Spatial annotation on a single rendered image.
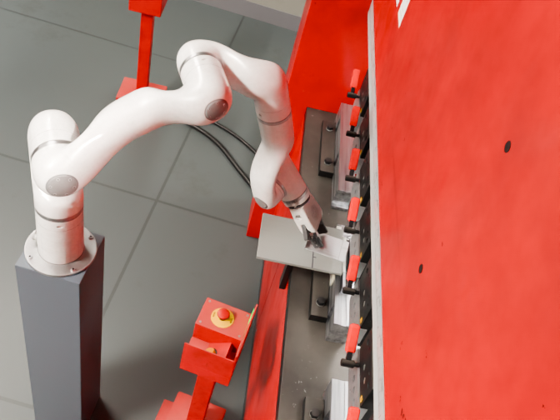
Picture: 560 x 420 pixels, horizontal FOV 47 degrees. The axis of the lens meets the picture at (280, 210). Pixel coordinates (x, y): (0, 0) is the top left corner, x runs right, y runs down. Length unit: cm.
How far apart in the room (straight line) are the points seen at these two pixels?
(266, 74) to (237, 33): 315
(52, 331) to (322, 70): 138
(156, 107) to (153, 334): 157
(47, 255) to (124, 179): 169
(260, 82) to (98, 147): 40
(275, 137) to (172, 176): 188
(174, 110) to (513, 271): 87
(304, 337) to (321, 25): 117
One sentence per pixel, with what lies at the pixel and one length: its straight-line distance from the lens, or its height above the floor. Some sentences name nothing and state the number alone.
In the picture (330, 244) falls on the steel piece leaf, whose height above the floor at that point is 100.
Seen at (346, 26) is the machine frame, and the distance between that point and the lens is 250.
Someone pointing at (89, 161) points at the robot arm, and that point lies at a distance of 153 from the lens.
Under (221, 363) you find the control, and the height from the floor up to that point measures 77.
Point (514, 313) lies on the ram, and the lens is 86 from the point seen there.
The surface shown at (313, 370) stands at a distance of 191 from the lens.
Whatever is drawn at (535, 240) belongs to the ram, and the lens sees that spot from 85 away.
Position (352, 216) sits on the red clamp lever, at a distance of 172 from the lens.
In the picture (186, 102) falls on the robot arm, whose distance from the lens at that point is 146.
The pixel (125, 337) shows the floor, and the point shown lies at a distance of 289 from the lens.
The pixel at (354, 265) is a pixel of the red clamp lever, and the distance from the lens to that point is 159.
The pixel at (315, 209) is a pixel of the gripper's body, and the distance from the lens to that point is 194.
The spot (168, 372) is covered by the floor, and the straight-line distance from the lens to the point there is 282.
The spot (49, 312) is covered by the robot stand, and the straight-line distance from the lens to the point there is 199.
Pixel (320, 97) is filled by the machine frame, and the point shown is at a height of 94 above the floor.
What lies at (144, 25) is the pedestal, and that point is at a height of 57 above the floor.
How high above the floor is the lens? 248
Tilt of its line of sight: 46 degrees down
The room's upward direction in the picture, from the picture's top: 18 degrees clockwise
